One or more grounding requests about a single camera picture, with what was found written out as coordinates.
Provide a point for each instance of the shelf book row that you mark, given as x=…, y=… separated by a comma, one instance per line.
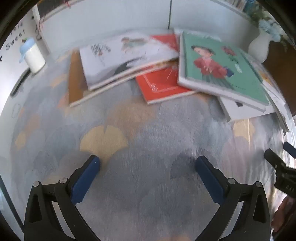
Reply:
x=237, y=4

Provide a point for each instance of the grey mythology storybook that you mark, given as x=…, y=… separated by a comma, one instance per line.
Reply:
x=115, y=57

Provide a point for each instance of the brown wooden side cabinet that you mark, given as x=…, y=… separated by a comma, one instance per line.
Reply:
x=281, y=65

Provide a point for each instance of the white bookshelf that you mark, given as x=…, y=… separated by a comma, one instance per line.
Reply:
x=79, y=22

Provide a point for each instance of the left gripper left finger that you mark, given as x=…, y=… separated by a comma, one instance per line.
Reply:
x=41, y=222

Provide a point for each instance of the patterned ginkgo tablecloth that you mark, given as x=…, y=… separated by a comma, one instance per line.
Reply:
x=147, y=187

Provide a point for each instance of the green girl cover book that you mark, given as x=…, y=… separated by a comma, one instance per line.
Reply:
x=214, y=67

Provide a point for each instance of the red puppet adventure book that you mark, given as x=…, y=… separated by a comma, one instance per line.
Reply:
x=161, y=85

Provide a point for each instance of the white ceramic vase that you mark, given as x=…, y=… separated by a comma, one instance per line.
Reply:
x=259, y=47

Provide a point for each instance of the white back-cover book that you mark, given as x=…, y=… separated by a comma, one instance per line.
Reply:
x=235, y=111

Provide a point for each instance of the comic Analects book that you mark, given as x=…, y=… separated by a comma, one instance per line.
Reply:
x=281, y=118

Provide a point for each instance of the person right hand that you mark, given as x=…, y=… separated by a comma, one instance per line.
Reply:
x=280, y=214

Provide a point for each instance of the blue artificial flowers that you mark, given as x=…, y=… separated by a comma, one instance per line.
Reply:
x=262, y=19

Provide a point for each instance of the white cup blue lid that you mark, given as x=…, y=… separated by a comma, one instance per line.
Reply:
x=31, y=54

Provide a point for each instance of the orange fables book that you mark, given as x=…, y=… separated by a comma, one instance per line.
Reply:
x=77, y=88

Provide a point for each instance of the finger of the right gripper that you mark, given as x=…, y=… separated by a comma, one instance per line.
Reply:
x=290, y=149
x=274, y=160

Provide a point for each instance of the white wisdom stories book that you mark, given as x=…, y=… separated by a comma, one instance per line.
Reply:
x=265, y=77

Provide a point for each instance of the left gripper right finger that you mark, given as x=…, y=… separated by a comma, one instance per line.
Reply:
x=253, y=222

